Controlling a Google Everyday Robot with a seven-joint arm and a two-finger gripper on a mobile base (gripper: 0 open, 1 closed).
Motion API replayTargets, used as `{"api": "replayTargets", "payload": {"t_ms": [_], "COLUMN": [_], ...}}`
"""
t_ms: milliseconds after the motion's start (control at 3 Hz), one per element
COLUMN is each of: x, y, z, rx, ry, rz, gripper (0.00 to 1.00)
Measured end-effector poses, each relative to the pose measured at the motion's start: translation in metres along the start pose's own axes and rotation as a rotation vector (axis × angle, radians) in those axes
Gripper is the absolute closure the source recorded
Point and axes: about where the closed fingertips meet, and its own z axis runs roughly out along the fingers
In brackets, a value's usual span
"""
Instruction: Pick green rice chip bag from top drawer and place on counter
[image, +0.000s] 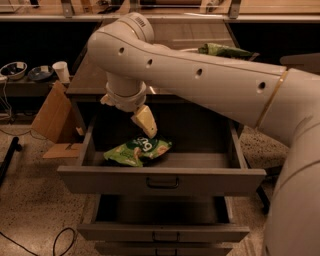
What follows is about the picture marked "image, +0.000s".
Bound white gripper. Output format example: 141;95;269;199
100;82;157;138

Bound green rice chip bag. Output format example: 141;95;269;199
103;136;172;167

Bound black robot base legs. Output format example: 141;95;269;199
256;165;282;215

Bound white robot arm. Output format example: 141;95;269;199
88;13;320;256

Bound open top drawer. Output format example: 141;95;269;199
58;103;265;196

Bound open drawer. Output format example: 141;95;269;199
78;195;249;243
58;103;265;196

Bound green chip bag on counter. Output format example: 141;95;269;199
198;43;259;61

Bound open middle drawer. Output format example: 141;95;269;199
78;195;249;243

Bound grey drawer cabinet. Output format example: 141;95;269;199
67;19;262;256

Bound bottom drawer front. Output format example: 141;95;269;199
95;242;232;256

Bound brown cardboard box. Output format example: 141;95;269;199
31;81;84;159

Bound white paper cup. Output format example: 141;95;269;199
52;61;70;83

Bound dark blue bowl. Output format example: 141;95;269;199
28;65;54;82

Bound low side shelf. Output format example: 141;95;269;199
0;77;57;97

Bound white rimmed bowl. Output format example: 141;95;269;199
0;61;27;81

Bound black stand leg left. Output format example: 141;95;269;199
0;136;22;184

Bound white spoon handle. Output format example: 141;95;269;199
181;48;198;53

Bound black floor cable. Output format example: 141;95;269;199
0;227;77;256

